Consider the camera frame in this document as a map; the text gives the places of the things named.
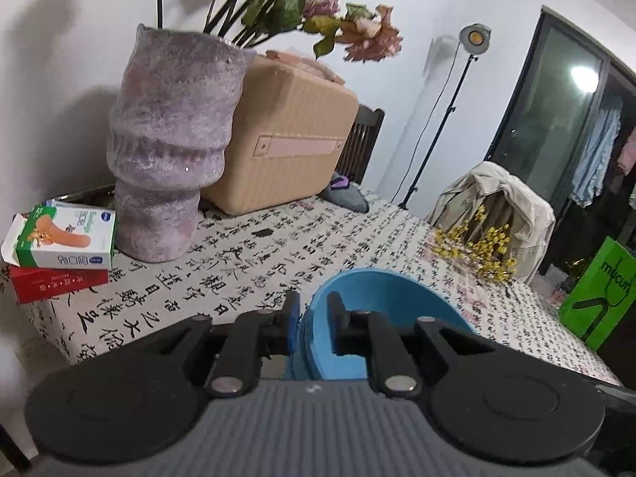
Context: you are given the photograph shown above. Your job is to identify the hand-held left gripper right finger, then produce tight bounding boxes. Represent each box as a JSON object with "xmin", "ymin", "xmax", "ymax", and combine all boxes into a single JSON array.
[{"xmin": 325, "ymin": 292, "xmax": 490, "ymax": 398}]

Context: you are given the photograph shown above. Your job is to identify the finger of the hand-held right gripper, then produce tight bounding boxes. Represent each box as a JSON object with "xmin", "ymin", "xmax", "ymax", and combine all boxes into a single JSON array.
[{"xmin": 593, "ymin": 382, "xmax": 636, "ymax": 408}]

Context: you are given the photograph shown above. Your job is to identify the green and white box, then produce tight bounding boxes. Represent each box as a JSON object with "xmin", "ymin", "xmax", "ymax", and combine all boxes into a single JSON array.
[{"xmin": 0, "ymin": 200, "xmax": 117, "ymax": 270}]

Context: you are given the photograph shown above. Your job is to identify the beige jacket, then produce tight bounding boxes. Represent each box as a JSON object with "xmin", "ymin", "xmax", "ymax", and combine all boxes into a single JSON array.
[{"xmin": 426, "ymin": 160, "xmax": 556, "ymax": 284}]

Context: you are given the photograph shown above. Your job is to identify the dark framed sliding door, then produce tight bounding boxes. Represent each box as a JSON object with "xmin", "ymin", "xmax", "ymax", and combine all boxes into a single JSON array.
[{"xmin": 484, "ymin": 5, "xmax": 636, "ymax": 279}]

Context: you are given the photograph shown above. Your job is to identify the medium blue bowl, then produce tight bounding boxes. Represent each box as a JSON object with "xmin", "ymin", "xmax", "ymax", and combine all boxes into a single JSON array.
[{"xmin": 310, "ymin": 268, "xmax": 479, "ymax": 381}]

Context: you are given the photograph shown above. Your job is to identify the grey purple cloth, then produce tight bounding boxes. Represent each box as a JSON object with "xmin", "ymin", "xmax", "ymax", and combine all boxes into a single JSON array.
[{"xmin": 318, "ymin": 171, "xmax": 369, "ymax": 212}]

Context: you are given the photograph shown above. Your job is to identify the dried pink roses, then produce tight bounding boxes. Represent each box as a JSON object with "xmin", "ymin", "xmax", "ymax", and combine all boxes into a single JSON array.
[{"xmin": 156, "ymin": 0, "xmax": 423, "ymax": 63}]

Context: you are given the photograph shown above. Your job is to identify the dark wooden chair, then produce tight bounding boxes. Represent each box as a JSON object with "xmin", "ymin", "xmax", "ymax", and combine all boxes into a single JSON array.
[
  {"xmin": 462, "ymin": 194, "xmax": 518, "ymax": 244},
  {"xmin": 335, "ymin": 104, "xmax": 386, "ymax": 184}
]

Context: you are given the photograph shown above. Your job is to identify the green paper bag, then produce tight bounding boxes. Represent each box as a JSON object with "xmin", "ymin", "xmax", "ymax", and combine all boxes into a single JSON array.
[{"xmin": 559, "ymin": 236, "xmax": 636, "ymax": 351}]

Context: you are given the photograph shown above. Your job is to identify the purple felt vase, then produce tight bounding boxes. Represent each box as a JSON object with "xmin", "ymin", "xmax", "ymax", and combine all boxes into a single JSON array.
[{"xmin": 107, "ymin": 25, "xmax": 258, "ymax": 263}]

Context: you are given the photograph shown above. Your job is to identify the studio light on stand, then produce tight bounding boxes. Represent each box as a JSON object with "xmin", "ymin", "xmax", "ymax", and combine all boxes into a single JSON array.
[{"xmin": 397, "ymin": 22, "xmax": 493, "ymax": 209}]

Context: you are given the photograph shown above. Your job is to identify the red box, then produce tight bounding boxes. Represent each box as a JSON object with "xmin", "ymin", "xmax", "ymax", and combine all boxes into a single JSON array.
[{"xmin": 9, "ymin": 264, "xmax": 111, "ymax": 305}]

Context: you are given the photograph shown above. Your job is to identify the light blue hanging shirt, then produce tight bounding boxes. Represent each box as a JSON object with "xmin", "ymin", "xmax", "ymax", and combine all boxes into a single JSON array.
[{"xmin": 569, "ymin": 94, "xmax": 624, "ymax": 208}]

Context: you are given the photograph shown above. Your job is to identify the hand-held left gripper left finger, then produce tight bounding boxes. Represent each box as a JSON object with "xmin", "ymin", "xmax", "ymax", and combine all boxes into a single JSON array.
[{"xmin": 134, "ymin": 291, "xmax": 301, "ymax": 398}]

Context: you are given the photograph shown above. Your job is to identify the yellow flower branch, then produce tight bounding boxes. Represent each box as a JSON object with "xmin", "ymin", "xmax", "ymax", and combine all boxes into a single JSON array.
[{"xmin": 430, "ymin": 204, "xmax": 518, "ymax": 285}]

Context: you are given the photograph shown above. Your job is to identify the pink hanging garment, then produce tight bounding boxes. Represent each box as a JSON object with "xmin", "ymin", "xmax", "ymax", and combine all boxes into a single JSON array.
[{"xmin": 616, "ymin": 126, "xmax": 636, "ymax": 175}]

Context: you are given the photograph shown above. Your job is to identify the dark tray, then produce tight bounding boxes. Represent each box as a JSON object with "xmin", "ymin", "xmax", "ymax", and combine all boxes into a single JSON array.
[{"xmin": 50, "ymin": 183, "xmax": 119, "ymax": 209}]

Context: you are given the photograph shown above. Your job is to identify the peach hard-shell case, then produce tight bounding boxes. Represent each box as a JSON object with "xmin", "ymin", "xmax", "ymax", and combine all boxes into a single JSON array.
[{"xmin": 201, "ymin": 50, "xmax": 359, "ymax": 214}]

